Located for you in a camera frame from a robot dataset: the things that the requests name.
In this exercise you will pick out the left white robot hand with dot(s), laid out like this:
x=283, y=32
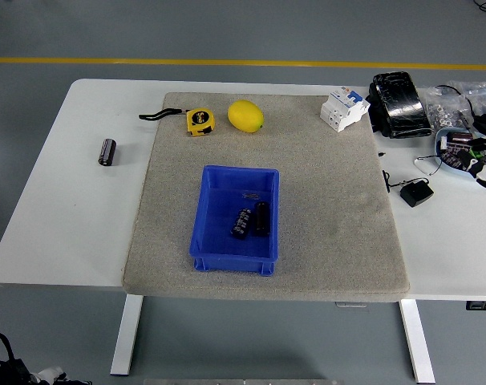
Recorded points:
x=52, y=376

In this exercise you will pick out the black battery with white print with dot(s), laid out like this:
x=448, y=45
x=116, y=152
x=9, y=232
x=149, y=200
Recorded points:
x=451, y=157
x=458, y=138
x=241, y=224

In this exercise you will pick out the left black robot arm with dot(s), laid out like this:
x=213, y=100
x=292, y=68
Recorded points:
x=6, y=375

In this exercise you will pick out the blue plastic box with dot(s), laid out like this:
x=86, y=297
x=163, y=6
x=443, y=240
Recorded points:
x=215, y=224

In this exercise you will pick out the dark brown striped battery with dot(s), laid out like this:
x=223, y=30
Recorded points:
x=107, y=152

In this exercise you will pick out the green small parts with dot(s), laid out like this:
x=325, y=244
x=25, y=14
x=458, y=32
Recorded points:
x=477, y=153

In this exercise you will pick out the light blue bowl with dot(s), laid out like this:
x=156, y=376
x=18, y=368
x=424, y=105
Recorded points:
x=441, y=138

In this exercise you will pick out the black square power adapter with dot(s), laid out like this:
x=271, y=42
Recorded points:
x=416, y=193

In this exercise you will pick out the clear bag of metal nuts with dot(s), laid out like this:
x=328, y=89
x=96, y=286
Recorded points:
x=443, y=110

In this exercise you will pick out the white table leg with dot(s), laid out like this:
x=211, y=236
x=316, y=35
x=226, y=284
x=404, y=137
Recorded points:
x=124, y=341
x=417, y=345

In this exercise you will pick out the clear plastic bag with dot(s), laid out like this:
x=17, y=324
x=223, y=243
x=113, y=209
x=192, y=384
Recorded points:
x=477, y=90

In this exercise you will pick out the black plastic-wrapped device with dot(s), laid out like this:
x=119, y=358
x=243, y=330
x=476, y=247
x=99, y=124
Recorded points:
x=401, y=104

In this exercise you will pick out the black table control panel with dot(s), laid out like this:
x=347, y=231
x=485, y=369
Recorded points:
x=481, y=305

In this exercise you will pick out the white circuit breaker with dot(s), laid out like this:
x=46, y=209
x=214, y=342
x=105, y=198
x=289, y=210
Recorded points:
x=341, y=110

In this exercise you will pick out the grey-brown mat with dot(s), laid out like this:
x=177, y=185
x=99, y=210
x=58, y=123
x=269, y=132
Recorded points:
x=307, y=180

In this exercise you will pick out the small metal clip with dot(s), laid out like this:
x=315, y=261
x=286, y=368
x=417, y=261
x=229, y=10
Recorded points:
x=249, y=196

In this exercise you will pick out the yellow lemon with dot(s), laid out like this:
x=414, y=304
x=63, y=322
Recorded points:
x=245, y=115

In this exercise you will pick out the grey table bracket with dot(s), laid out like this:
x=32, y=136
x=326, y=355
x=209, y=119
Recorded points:
x=350, y=304

